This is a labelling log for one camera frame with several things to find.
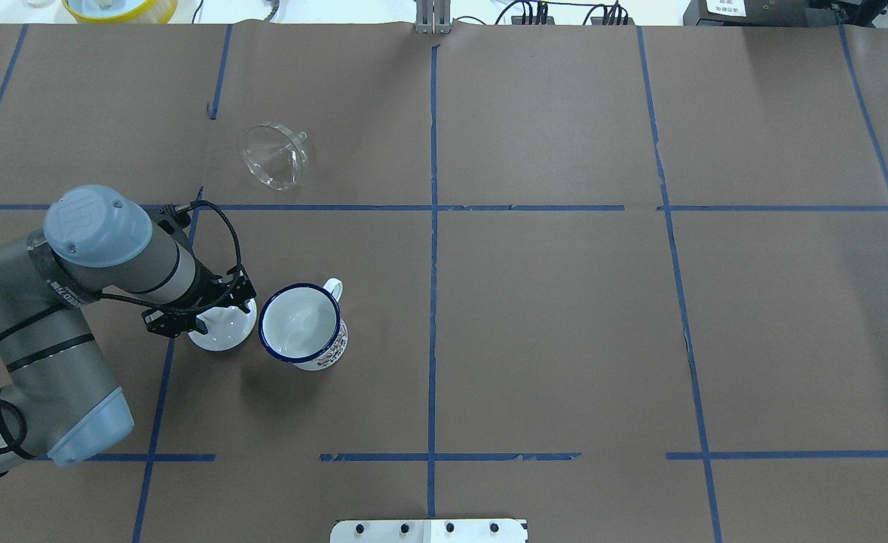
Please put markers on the grey metal bracket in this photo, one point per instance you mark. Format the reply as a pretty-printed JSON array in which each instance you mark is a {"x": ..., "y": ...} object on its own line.
[{"x": 433, "y": 17}]

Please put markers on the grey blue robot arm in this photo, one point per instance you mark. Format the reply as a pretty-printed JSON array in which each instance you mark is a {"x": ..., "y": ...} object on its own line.
[{"x": 63, "y": 402}]

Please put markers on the black equipment box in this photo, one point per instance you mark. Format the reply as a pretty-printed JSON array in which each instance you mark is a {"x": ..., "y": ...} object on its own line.
[{"x": 786, "y": 14}]

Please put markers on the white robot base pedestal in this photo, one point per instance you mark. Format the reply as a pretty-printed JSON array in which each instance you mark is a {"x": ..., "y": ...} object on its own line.
[{"x": 431, "y": 530}]

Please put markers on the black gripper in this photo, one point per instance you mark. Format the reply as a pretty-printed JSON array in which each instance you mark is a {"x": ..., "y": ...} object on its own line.
[{"x": 204, "y": 287}]

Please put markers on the white blue-rimmed enamel mug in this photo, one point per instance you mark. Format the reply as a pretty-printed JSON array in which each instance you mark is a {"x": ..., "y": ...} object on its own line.
[{"x": 303, "y": 326}]

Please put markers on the yellow round container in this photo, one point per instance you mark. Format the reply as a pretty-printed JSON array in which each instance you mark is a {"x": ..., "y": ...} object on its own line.
[{"x": 121, "y": 12}]

